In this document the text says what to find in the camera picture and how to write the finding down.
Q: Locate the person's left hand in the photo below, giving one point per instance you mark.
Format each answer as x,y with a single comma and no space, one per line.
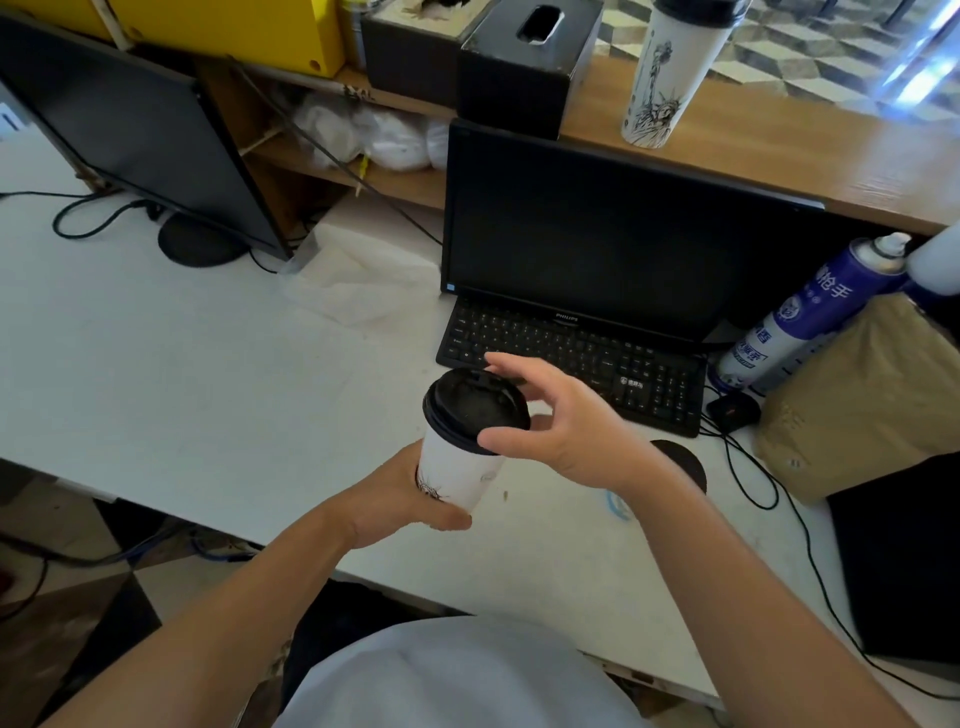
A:
397,502

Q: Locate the person's right hand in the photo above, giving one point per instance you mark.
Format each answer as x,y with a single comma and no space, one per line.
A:
592,435

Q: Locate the white paper cup statue print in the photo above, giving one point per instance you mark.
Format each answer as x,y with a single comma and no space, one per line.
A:
667,82

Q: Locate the person's right forearm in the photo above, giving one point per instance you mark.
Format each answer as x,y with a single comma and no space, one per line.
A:
750,600

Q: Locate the person's left forearm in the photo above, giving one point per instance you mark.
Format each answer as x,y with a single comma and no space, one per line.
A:
210,622

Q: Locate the person's black trousers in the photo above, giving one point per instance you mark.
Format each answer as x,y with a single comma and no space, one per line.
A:
352,630

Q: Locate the person's white shirt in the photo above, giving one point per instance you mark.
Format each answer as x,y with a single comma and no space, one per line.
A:
465,675

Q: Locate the black keyboard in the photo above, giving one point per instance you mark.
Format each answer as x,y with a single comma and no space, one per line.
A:
592,360

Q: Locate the black computer mouse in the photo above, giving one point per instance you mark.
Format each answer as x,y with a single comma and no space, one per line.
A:
733,411

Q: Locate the black desktop monitor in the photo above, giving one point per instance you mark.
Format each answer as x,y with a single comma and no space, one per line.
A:
615,232

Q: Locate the blue white spray can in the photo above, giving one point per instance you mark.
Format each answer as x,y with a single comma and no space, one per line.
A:
802,315

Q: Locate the brown paper bag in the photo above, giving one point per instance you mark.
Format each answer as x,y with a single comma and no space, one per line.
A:
862,405

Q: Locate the round black monitor base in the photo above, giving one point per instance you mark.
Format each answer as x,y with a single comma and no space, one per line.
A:
199,244

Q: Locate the white plastic bag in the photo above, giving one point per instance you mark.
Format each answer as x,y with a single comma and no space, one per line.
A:
439,146
394,142
326,135

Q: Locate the yellow tie strip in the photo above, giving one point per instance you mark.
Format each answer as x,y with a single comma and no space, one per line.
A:
363,172

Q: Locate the black computer case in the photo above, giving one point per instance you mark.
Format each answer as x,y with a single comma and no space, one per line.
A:
907,555

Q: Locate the black tissue box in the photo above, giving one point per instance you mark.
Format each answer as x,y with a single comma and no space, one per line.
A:
517,82

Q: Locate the dark brown box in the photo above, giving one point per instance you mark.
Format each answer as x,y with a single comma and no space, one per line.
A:
409,60

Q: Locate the black slim monitor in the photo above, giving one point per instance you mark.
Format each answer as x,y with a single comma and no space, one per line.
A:
142,135

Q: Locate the small grey container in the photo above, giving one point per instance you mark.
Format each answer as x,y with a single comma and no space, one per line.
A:
354,37

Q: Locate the large yellow box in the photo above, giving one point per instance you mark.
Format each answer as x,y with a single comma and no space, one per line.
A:
225,30

